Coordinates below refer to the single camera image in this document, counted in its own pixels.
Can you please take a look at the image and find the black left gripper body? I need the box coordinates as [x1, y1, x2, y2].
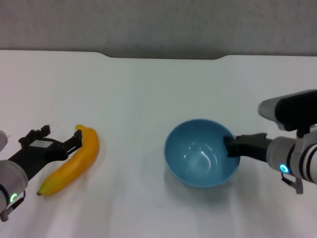
[7, 138, 68, 182]

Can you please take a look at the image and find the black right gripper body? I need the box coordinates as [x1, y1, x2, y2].
[236, 132, 273, 163]

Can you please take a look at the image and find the yellow toy banana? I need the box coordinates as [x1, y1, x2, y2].
[36, 124, 100, 197]

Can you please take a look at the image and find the blue plastic bowl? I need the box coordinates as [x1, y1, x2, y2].
[163, 119, 241, 188]

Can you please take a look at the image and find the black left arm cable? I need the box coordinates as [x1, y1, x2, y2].
[1, 190, 26, 222]

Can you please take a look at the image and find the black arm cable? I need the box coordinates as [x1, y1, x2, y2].
[1, 190, 26, 222]
[281, 172, 304, 195]

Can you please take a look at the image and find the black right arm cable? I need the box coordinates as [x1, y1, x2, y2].
[281, 172, 304, 195]

